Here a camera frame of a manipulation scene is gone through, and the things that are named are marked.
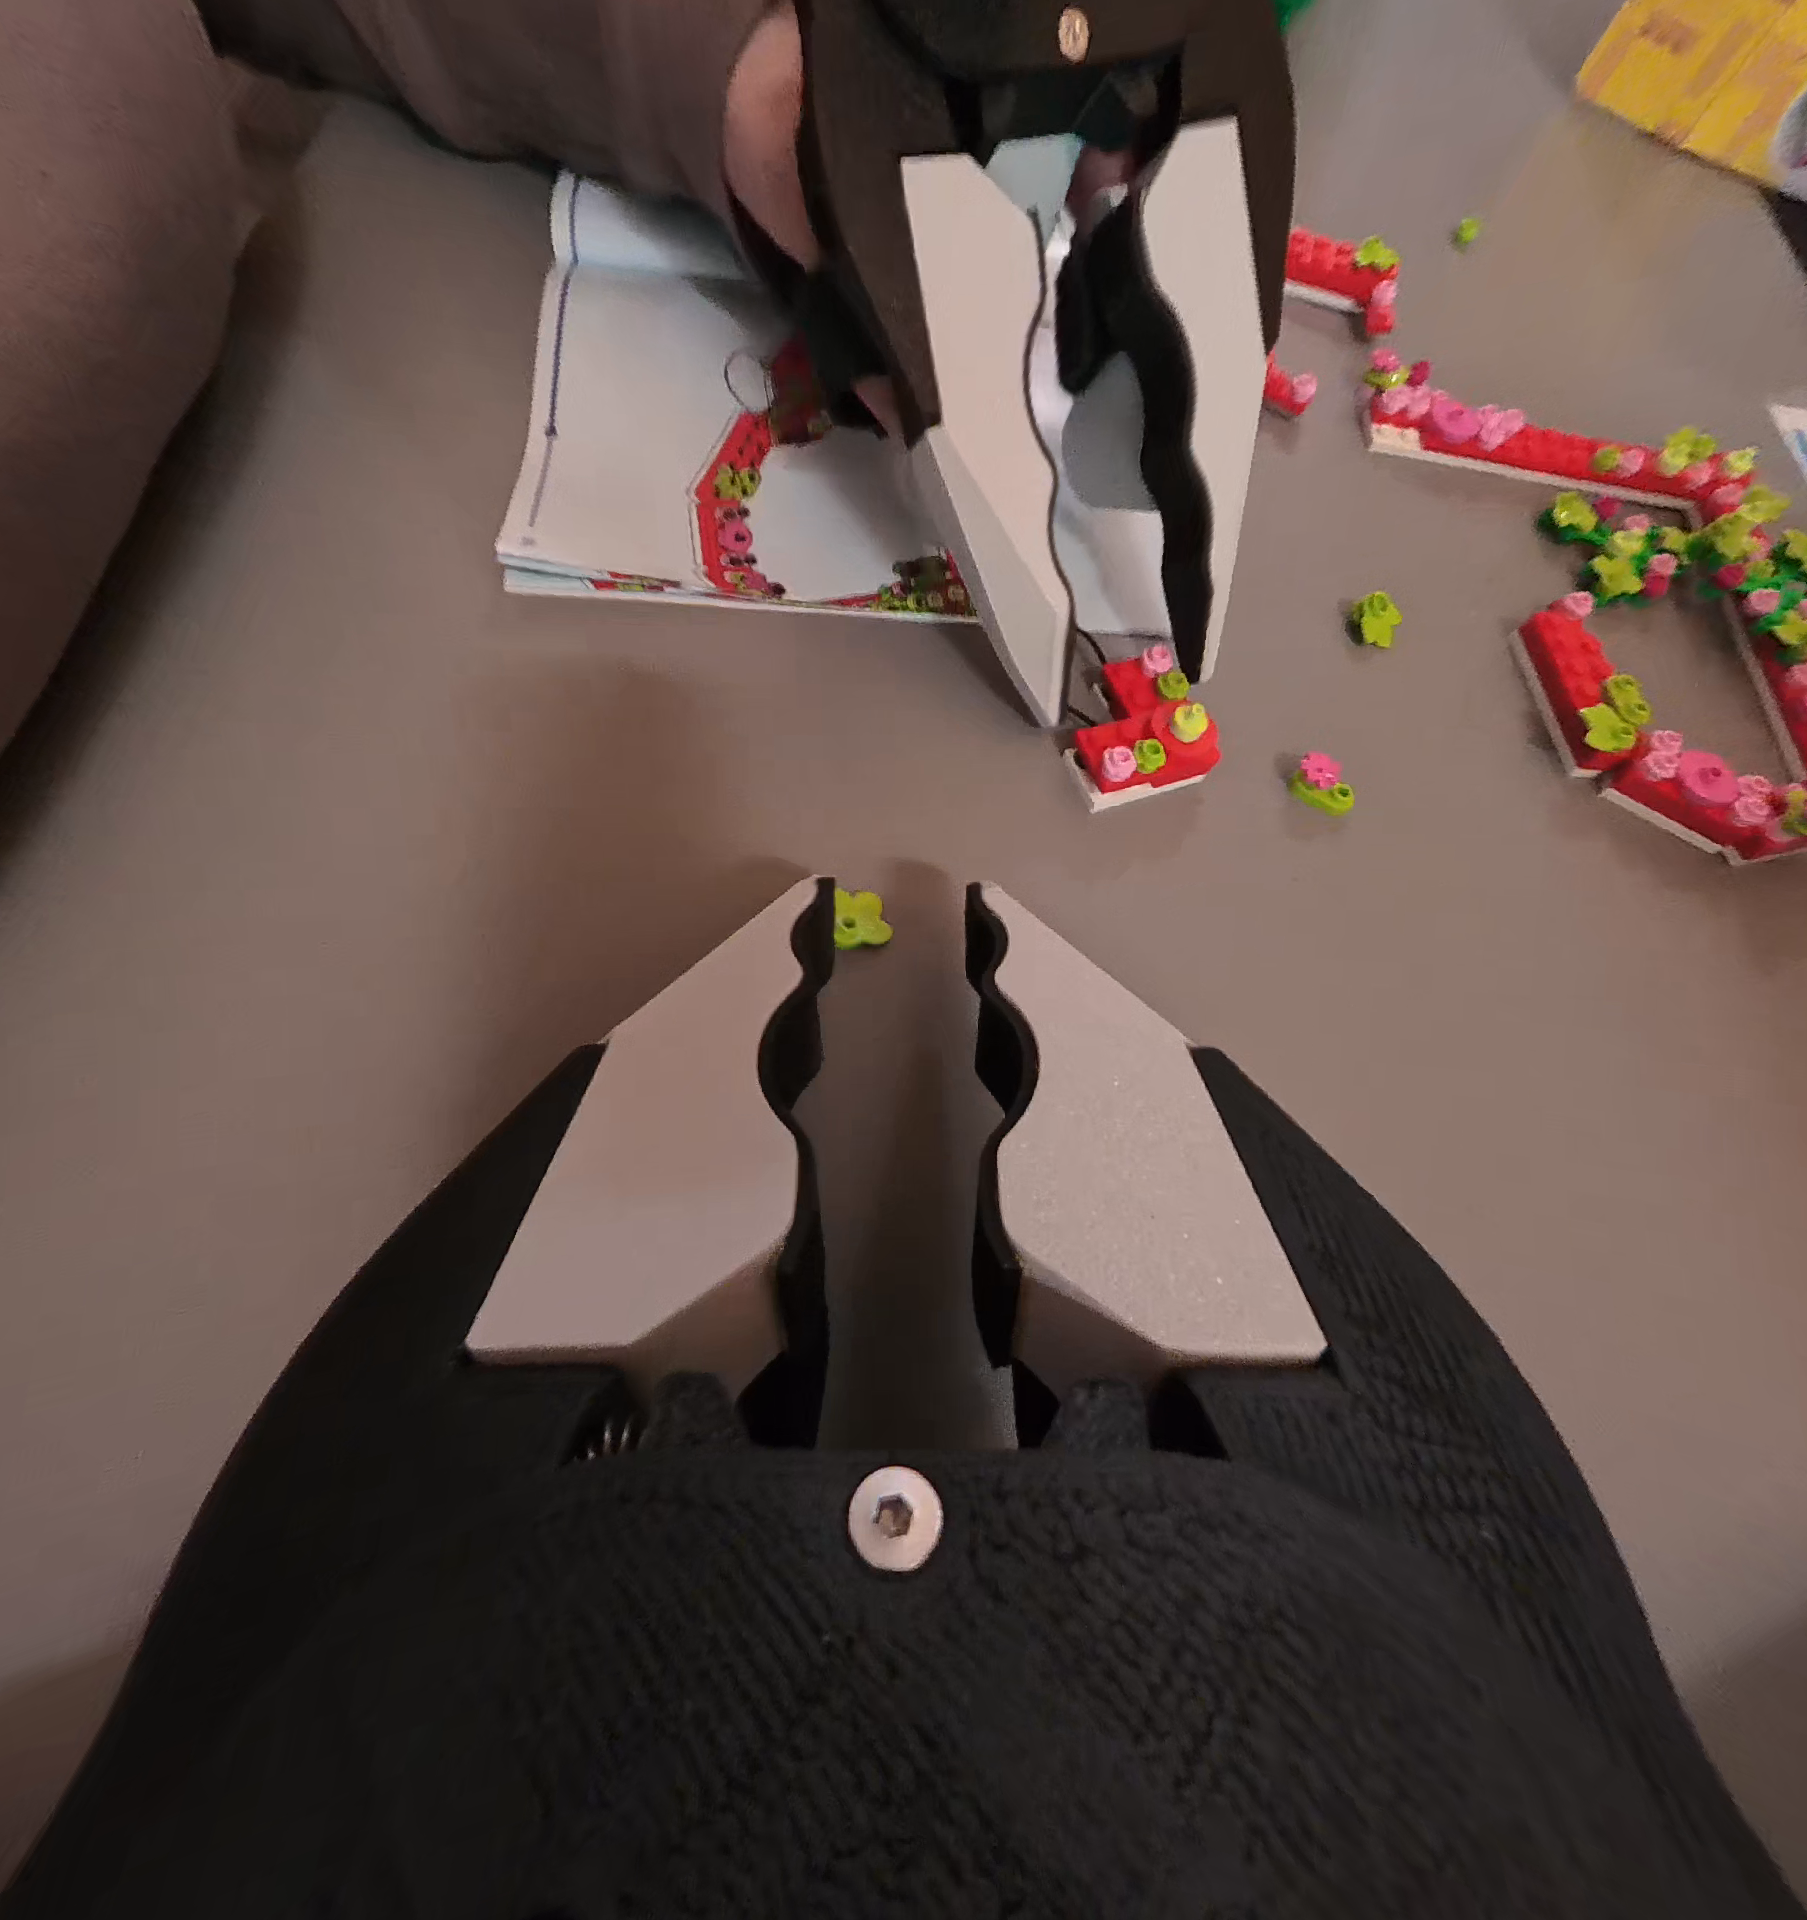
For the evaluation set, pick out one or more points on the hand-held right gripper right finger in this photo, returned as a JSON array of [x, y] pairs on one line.
[[1141, 1200]]

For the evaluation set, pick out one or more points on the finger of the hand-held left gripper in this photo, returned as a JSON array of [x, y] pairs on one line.
[[1218, 298], [985, 390]]

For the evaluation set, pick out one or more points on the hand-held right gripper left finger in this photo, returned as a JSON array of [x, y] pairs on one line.
[[648, 1200]]

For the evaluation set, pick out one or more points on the lime green lego leaf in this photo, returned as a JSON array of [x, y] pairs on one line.
[[1372, 617], [866, 919]]

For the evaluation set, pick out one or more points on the small red lego segment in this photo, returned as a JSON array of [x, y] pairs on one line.
[[1128, 734]]

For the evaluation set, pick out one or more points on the person's left forearm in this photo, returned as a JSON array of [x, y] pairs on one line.
[[513, 75]]

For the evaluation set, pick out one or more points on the red L-shaped lego segment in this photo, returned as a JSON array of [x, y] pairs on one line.
[[1330, 268]]

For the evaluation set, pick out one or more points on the large red flowered lego assembly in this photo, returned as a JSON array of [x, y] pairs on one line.
[[1518, 435]]

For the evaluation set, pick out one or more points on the lego instruction booklet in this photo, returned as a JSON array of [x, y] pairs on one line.
[[619, 450]]

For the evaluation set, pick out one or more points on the yellow lego box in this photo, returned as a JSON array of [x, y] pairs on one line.
[[1697, 75]]

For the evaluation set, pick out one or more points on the person's left hand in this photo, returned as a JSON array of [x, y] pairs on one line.
[[769, 135]]

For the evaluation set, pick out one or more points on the pink flower on green leaf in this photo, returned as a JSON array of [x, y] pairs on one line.
[[1318, 781]]

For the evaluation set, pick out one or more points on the person's brown clothing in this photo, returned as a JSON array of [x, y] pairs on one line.
[[63, 373]]

